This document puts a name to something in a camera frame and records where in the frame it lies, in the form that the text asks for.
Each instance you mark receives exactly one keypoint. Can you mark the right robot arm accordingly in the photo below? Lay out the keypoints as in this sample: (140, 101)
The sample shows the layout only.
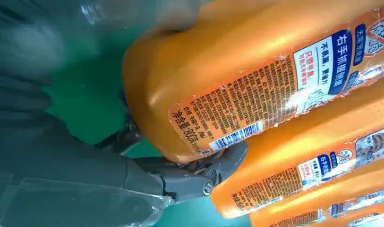
(19, 97)

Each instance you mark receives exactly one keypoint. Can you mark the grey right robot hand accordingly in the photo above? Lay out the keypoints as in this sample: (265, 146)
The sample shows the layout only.
(69, 175)

